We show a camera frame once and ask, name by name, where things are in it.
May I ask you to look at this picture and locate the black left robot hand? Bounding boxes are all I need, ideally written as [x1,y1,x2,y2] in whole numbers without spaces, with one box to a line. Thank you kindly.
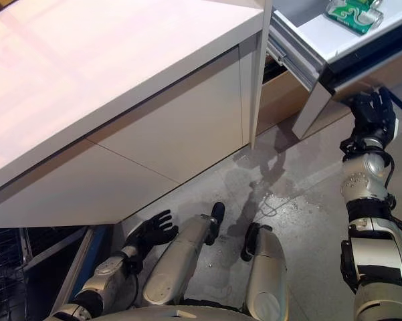
[125,209,180,258]

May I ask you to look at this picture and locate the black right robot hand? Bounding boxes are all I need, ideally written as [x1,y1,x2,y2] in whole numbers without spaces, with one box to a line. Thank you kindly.
[349,86,399,148]

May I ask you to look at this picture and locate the white fridge drawer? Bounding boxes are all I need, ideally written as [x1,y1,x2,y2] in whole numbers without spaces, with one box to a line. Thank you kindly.
[266,0,402,140]

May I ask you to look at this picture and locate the dark green drink can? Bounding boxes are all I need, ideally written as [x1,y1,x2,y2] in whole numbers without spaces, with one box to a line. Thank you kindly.
[324,0,384,36]

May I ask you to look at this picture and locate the silver left robot leg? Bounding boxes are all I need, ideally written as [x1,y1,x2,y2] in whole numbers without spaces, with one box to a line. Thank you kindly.
[142,201,227,307]

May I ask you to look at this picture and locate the silver robot leg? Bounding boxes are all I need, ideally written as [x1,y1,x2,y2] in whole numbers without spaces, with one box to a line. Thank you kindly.
[240,222,290,321]
[142,201,227,307]

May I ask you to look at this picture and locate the grey robot torso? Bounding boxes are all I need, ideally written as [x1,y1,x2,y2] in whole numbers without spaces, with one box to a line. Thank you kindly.
[49,302,255,321]

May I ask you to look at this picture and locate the silver right robot leg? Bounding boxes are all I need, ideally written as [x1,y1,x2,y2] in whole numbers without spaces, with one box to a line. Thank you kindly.
[240,222,290,321]

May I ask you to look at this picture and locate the tall white cabinet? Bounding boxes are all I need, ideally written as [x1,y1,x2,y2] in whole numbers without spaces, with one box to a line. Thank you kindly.
[249,0,274,150]

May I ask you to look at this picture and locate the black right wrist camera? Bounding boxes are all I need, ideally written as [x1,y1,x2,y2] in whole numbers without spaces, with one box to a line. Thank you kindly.
[340,135,366,155]

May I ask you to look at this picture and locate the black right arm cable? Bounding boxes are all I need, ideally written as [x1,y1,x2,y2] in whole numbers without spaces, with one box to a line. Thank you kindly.
[383,152,402,241]

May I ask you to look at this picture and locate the grey metal frame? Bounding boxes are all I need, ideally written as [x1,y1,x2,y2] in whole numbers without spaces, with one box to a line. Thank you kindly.
[19,227,95,304]

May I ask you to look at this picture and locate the black wire rack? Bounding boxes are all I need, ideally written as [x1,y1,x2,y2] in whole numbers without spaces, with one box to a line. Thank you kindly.
[0,227,28,321]

